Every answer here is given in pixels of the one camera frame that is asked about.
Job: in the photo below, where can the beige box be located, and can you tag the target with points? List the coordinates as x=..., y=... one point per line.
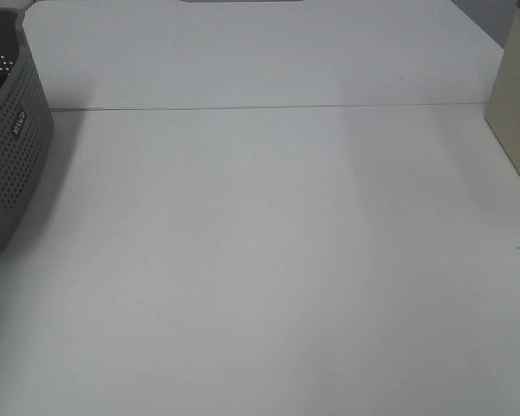
x=502, y=113

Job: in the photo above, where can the grey perforated plastic basket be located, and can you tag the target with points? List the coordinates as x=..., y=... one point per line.
x=26, y=125

